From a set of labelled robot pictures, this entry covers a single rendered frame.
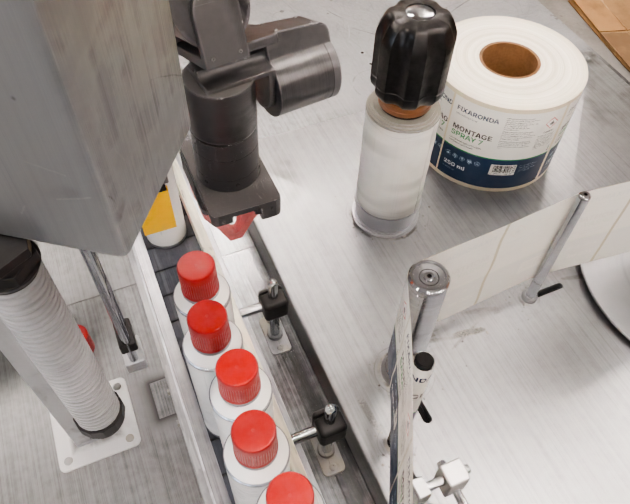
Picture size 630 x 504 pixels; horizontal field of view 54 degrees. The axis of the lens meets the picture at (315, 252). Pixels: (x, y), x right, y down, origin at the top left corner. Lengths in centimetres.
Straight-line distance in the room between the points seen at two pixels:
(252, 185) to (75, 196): 31
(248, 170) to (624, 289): 50
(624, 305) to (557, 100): 26
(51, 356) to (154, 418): 39
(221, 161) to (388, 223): 33
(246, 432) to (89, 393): 11
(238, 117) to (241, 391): 21
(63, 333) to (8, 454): 43
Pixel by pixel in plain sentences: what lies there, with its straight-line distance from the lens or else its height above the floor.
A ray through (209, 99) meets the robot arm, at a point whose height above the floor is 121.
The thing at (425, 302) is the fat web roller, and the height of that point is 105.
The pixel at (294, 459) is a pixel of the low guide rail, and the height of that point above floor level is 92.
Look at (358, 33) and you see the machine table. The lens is 124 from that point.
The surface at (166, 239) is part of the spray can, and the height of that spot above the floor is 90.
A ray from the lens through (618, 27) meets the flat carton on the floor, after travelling 308.
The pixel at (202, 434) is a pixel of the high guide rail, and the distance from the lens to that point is 60.
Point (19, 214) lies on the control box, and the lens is 30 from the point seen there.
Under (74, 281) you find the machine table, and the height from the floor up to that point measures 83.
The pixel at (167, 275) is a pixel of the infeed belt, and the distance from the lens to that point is 79.
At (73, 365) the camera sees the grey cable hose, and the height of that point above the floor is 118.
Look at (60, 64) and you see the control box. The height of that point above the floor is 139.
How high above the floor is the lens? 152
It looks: 53 degrees down
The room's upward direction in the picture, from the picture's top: 2 degrees clockwise
